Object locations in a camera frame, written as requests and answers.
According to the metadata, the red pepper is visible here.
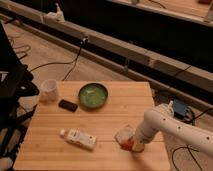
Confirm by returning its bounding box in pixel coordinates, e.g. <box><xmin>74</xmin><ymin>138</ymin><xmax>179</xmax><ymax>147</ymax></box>
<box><xmin>121</xmin><ymin>140</ymin><xmax>134</xmax><ymax>151</ymax></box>

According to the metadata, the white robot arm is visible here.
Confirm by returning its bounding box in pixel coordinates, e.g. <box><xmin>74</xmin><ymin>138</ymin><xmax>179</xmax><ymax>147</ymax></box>
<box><xmin>132</xmin><ymin>104</ymin><xmax>213</xmax><ymax>158</ymax></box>

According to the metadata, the green ceramic bowl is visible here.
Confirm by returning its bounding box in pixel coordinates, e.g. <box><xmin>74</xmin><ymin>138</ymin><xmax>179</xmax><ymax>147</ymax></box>
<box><xmin>78</xmin><ymin>83</ymin><xmax>108</xmax><ymax>109</ymax></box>

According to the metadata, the white ceramic cup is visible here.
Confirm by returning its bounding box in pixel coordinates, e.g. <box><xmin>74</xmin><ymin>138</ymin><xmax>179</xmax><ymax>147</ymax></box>
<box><xmin>40</xmin><ymin>79</ymin><xmax>58</xmax><ymax>102</ymax></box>

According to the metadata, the blue power box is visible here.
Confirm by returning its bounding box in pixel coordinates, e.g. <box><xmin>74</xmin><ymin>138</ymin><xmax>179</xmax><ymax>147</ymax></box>
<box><xmin>172</xmin><ymin>99</ymin><xmax>188</xmax><ymax>119</ymax></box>

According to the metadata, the wooden table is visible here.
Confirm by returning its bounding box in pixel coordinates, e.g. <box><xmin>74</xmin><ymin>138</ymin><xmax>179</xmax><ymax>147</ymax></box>
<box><xmin>14</xmin><ymin>81</ymin><xmax>170</xmax><ymax>171</ymax></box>

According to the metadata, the white lotion tube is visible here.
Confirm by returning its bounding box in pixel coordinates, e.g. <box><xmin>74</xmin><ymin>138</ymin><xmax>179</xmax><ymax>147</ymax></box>
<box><xmin>60</xmin><ymin>129</ymin><xmax>97</xmax><ymax>150</ymax></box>

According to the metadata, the black rectangular phone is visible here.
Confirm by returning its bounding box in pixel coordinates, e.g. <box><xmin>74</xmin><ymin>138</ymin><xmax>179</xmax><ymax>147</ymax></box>
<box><xmin>59</xmin><ymin>99</ymin><xmax>78</xmax><ymax>112</ymax></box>

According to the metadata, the black equipment stand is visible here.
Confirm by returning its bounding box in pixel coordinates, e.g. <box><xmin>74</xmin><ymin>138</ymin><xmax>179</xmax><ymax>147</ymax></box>
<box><xmin>0</xmin><ymin>23</ymin><xmax>39</xmax><ymax>171</ymax></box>

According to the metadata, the black cable by robot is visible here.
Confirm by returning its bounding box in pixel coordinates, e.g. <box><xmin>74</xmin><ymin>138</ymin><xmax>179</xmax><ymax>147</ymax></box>
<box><xmin>169</xmin><ymin>108</ymin><xmax>213</xmax><ymax>171</ymax></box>

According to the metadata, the black cable on floor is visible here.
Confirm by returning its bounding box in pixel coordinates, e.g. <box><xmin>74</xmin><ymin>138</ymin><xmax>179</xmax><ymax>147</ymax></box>
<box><xmin>6</xmin><ymin>36</ymin><xmax>89</xmax><ymax>82</ymax></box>

